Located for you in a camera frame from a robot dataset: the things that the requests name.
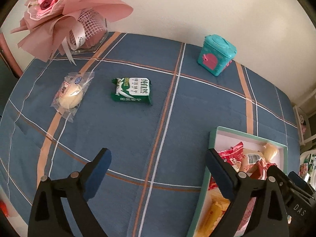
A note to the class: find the white shelf unit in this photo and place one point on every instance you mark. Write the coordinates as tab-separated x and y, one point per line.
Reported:
302	119

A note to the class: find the red peanut snack bag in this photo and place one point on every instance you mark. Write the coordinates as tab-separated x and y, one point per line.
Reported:
234	156

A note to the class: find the orange white bread packet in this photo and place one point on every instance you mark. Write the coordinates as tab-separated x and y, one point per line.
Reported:
250	159

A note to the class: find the clear wrapped white bun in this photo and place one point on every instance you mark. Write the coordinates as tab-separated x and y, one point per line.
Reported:
71	93

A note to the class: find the small red snack packet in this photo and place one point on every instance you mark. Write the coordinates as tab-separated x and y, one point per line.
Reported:
259	170

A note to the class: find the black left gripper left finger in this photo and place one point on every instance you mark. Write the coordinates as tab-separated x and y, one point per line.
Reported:
48	217

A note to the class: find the glass vase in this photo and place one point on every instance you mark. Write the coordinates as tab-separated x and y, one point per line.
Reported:
92	38

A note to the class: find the yellow snack bag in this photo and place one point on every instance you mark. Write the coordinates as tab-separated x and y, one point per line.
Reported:
215	211

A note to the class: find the jelly cup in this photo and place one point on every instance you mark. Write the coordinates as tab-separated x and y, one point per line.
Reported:
269	152

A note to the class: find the pink flower bouquet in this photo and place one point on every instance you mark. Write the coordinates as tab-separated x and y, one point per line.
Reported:
66	25

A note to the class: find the stack of books and phone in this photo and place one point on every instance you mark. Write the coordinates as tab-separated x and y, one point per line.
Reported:
307	166

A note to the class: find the teal pink toy box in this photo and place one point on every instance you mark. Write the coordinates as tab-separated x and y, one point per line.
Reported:
216	54

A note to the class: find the blue plaid tablecloth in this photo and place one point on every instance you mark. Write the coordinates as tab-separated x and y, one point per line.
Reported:
153	106

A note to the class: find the green white milk packet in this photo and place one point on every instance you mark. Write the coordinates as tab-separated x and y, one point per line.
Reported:
132	90

